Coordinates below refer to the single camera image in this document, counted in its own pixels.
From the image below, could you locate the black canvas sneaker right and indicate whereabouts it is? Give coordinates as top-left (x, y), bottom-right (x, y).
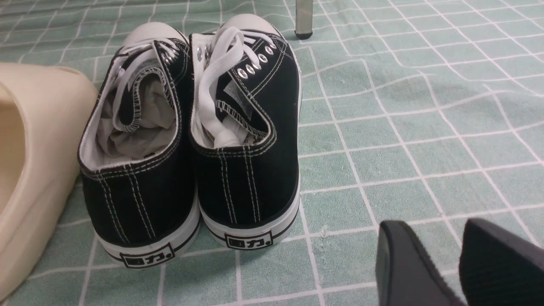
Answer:
top-left (189, 14), bottom-right (303, 250)

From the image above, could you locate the metal shoe rack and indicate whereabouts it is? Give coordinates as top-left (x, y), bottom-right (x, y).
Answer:
top-left (294, 0), bottom-right (314, 40)

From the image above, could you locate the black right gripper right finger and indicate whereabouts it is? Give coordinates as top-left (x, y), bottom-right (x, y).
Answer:
top-left (459, 218), bottom-right (544, 306)

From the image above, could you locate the black canvas sneaker left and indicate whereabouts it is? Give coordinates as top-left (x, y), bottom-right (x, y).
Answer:
top-left (78, 22), bottom-right (200, 269)

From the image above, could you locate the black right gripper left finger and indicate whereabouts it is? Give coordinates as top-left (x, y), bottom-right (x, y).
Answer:
top-left (375, 220), bottom-right (465, 306)

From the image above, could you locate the green checkered cloth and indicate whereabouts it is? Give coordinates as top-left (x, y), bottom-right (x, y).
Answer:
top-left (1, 0), bottom-right (544, 306)

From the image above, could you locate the black canvas sneaker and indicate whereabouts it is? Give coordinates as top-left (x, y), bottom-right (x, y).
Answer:
top-left (78, 22), bottom-right (200, 269)
top-left (189, 14), bottom-right (303, 250)

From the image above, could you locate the cream slide right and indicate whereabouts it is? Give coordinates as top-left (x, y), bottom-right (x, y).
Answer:
top-left (0, 62), bottom-right (98, 300)

